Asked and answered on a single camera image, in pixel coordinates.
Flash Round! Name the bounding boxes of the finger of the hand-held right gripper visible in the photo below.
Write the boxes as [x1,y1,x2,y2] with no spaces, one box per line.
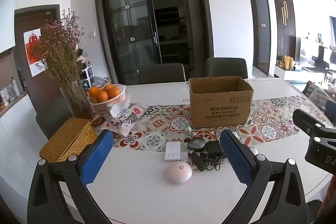
[292,108,336,144]

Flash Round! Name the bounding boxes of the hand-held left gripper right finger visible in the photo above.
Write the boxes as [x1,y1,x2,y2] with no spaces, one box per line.
[219,130,307,224]

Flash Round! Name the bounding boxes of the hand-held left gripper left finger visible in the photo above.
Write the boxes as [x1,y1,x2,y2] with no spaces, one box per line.
[27,130,114,224]

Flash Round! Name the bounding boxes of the black round case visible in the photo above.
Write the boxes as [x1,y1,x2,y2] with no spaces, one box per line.
[188,137,208,153]

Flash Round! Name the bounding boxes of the brown cardboard box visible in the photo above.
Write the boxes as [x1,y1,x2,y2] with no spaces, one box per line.
[189,76,254,128]

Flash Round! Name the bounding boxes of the pink round device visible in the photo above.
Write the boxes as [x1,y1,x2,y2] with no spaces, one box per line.
[165,161,193,185]

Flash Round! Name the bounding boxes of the small white box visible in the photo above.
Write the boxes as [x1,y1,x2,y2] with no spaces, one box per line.
[165,142,181,162]

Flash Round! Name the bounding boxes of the person's right forearm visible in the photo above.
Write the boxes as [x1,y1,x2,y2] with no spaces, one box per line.
[316,176,336,224]

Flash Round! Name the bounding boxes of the yellow woven wicker box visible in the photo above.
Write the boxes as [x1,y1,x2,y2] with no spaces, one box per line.
[39,118,98,163]

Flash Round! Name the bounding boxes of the small brown coaster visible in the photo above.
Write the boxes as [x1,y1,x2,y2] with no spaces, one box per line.
[91,115,105,126]

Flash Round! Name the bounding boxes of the black charger plug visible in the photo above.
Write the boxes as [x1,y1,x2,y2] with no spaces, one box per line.
[188,152,208,171]

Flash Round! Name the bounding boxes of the white tv cabinet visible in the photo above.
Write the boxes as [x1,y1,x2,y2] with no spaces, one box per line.
[274,65,315,83]

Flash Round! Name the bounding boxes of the floral cloth tissue cover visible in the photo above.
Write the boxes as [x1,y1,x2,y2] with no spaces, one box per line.
[106,105,149,136]

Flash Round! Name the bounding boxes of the white tissue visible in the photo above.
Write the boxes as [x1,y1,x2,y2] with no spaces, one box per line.
[110,100,132,118]

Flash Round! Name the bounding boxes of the white fruit basket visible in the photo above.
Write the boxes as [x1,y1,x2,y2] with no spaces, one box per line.
[88,84,126,114]

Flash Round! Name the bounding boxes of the yellow paper bags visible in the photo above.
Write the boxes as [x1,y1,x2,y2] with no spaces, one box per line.
[283,55,295,70]

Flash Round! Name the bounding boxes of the dark dining chair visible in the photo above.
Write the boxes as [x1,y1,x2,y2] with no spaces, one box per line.
[35,106,71,139]

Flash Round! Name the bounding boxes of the patterned table runner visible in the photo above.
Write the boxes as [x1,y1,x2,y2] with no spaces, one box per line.
[93,95,327,152]

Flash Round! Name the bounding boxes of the white shelf with items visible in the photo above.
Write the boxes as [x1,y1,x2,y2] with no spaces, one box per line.
[76,48,96,88]

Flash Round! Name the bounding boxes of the grey dining chair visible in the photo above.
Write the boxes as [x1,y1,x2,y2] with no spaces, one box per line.
[205,57,248,79]
[138,63,186,85]

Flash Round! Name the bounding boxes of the dark hallway door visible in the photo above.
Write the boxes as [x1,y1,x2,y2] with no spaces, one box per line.
[250,0,272,75]

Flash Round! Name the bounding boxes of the dried flower bouquet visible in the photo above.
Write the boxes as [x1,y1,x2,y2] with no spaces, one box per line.
[26,9,86,88]

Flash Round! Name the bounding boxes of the red and white poster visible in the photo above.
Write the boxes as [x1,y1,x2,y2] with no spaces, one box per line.
[23,28,49,77]

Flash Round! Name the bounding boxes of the dark sliding glass door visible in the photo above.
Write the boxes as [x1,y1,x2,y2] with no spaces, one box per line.
[94,0,214,85]

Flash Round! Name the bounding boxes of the brown wooden door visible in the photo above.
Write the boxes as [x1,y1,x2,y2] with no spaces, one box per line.
[14,5,61,106]

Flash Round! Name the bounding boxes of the dark slatted wall panel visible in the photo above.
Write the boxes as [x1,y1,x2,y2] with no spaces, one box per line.
[270,0,297,75]

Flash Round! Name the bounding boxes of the gold wall ornament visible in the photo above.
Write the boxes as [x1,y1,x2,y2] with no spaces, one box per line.
[281,0,289,25]

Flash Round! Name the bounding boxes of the black door lock handle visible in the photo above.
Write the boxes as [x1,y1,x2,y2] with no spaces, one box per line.
[18,68,28,93]

